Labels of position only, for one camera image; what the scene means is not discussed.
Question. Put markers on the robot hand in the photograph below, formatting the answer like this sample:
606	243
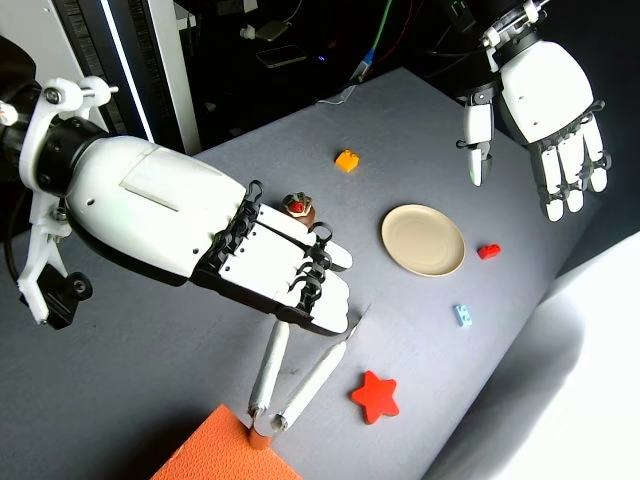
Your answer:
150	200
545	95

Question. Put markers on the chocolate cupcake with strawberry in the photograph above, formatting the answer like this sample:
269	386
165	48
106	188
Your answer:
300	209

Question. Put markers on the grey table cloth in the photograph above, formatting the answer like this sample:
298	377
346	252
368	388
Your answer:
150	360

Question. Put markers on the red toy block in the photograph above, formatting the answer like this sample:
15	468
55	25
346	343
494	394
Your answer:
488	251

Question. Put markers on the beige round plate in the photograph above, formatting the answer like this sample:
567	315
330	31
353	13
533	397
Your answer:
422	240

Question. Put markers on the white plug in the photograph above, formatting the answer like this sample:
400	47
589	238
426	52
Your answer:
247	33

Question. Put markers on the black smartphone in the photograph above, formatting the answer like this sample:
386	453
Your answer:
281	56

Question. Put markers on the orange toy block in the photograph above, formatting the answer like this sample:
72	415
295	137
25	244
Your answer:
347	161

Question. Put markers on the gold smartphone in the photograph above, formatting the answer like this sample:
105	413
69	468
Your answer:
272	31

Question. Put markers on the light blue toy block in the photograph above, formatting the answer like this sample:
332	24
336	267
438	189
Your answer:
463	315

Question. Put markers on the orange textured box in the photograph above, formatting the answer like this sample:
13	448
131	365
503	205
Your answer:
225	450

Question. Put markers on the red star block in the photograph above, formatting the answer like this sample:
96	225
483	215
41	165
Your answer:
375	397

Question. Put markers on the white backdrop cloth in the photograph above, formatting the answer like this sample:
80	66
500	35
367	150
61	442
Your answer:
575	400

